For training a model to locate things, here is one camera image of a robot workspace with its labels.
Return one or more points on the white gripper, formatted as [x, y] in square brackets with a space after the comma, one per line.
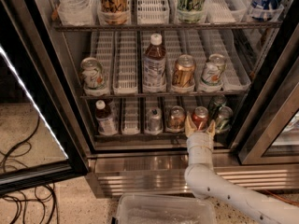
[200, 139]

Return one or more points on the red coke can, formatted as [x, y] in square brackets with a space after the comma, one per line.
[200, 117]

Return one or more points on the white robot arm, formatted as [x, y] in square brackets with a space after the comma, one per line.
[203, 182]

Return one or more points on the green can front bottom shelf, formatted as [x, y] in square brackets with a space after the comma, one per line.
[223, 118]

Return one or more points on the brown can bottom shelf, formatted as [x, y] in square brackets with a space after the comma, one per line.
[176, 118]

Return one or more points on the green can rear bottom shelf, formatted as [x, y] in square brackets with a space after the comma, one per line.
[215, 104]

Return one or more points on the silver can bottom shelf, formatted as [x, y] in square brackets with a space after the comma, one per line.
[154, 119]

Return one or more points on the gold can middle shelf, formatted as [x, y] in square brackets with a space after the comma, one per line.
[183, 71]

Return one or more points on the white orange can middle right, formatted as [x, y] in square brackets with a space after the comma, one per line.
[213, 70]

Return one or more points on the tall tea bottle middle shelf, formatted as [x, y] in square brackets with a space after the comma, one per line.
[154, 62]

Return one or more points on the small tea bottle bottom shelf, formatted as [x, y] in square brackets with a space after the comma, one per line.
[105, 119]

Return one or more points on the steel fridge base grille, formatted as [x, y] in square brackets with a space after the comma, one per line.
[162, 172]

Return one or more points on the white green can middle left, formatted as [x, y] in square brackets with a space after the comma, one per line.
[92, 73]

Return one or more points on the green tall can top shelf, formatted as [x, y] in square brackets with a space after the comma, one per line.
[190, 11]

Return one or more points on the blue white can top shelf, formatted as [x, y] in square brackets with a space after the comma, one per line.
[263, 10]

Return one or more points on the orange tall can top shelf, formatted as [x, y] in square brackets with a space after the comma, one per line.
[113, 11]

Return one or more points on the open glass fridge door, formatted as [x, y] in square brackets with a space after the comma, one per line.
[41, 140]

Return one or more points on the clear water bottle top shelf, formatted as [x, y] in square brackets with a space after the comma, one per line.
[75, 12]

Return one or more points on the clear plastic bin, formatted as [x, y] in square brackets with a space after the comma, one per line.
[162, 209]

